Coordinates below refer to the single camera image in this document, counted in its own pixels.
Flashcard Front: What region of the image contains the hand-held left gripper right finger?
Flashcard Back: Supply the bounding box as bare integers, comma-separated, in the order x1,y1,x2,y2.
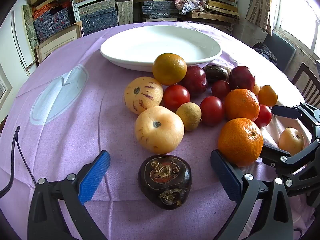
210,149,294,240

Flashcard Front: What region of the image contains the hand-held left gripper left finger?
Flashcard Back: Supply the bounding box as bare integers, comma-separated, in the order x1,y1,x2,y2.
27,150,111,240

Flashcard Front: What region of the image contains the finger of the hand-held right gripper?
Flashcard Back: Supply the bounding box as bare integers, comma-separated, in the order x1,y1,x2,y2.
271,102,320,127
260,139,320,178

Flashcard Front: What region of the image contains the small pale pepino melon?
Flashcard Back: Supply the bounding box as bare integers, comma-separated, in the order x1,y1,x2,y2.
278,127,305,156

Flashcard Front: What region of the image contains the small red tomato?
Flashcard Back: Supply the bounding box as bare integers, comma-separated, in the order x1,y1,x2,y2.
211,80,231,100
254,104,273,128

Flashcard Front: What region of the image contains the small orange kumquat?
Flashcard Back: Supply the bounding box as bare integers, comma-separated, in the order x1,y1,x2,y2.
257,85,278,107

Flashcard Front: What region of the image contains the orange mandarin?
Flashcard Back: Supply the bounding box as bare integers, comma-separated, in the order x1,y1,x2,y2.
217,118,264,168
224,88,260,122

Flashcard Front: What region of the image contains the dark water chestnut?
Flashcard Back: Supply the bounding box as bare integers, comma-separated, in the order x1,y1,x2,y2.
138,154,192,210

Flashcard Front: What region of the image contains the dark red plum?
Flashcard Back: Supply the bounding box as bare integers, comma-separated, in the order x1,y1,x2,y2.
228,65,256,92
179,65,208,98

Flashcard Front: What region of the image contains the brown longan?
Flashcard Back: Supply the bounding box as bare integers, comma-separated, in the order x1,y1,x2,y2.
176,102,202,131

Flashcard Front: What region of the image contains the large pale pepino melon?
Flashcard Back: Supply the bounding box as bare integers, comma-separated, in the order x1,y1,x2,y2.
135,106,185,155

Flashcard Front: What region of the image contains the dark avocado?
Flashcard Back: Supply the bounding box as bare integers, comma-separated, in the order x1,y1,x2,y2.
203,64,229,84

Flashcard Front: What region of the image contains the purple-striped pepino melon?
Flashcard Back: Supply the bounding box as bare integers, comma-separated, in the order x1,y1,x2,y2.
124,77,164,115

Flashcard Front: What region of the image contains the green-orange tangerine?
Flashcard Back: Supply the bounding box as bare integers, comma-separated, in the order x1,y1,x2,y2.
152,53,187,86

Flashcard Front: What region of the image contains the white oval plate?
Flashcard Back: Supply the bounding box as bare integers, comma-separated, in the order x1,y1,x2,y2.
100,25,223,72

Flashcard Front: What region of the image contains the dark wooden chair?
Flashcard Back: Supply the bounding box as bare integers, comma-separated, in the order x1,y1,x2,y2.
291,62,320,108

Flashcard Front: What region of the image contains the dark clothing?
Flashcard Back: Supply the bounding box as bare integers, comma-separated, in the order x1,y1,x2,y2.
251,42,277,65

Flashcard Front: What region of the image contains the grey-blue chair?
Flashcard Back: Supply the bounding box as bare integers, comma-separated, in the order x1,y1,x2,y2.
262,31,297,72

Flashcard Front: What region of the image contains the window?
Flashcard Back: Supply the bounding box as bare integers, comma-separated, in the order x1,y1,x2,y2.
269,0,320,55

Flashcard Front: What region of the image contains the brick patterned curtain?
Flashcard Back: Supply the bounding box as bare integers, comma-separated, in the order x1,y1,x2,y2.
245,0,274,35

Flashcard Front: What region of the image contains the beige framed board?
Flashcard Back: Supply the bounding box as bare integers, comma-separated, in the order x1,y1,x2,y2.
35,21,84,65

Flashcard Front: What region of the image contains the crumpled pink white cloth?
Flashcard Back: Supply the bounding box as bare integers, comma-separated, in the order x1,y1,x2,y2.
172,0,207,15

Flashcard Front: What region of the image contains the white door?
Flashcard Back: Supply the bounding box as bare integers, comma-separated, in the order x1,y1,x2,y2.
9,9,38,77

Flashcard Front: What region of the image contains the green marbled board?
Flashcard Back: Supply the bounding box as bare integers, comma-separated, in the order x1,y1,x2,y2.
22,4,40,53

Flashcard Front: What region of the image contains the pile of blue red boxes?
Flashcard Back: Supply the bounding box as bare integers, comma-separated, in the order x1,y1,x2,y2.
26,0,75,44

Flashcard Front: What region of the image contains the white metal shelving rack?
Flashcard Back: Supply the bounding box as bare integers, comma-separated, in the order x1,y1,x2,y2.
69,0,240,34

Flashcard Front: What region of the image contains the thin black cable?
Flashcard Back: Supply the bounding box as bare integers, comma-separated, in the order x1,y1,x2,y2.
0,126,38,199

